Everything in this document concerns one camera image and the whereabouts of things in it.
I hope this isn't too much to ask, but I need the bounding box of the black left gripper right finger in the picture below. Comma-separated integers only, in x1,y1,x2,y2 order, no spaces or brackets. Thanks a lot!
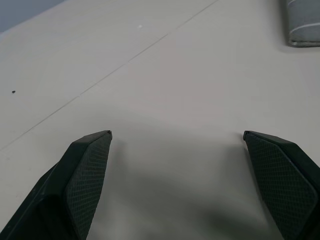
242,130,320,240

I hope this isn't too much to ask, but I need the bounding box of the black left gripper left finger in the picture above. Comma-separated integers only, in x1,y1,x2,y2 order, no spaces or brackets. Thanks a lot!
0,129,113,240

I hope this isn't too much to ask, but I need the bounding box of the grey fabric item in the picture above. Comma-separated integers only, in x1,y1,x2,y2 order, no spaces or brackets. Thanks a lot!
279,0,320,48

